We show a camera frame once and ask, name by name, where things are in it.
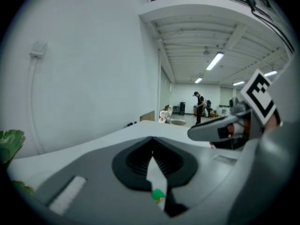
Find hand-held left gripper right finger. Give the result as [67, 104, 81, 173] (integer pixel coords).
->
[152, 136, 243, 225]

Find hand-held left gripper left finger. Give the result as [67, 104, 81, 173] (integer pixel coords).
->
[35, 136, 171, 225]

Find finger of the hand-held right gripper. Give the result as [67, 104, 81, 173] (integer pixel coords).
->
[187, 110, 253, 142]

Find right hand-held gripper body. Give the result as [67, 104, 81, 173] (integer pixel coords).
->
[210, 68, 277, 149]

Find green small packet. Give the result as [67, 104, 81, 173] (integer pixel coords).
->
[151, 188, 166, 205]

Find green three-tier glass dish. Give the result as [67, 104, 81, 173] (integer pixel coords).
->
[0, 129, 35, 196]

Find person's right forearm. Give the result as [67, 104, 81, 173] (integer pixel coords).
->
[264, 111, 283, 132]

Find beige round tub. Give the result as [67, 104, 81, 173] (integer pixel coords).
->
[169, 119, 188, 127]

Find plush toys on counter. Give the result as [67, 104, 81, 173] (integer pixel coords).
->
[159, 110, 171, 124]

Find long ceiling light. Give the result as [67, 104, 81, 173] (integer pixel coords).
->
[205, 52, 225, 71]

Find leaning cardboard sheet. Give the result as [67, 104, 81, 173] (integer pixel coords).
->
[140, 111, 156, 122]

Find white wall cable conduit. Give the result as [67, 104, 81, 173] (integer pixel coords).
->
[27, 55, 45, 155]

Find white wall switch box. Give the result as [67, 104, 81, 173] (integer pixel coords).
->
[29, 41, 48, 58]

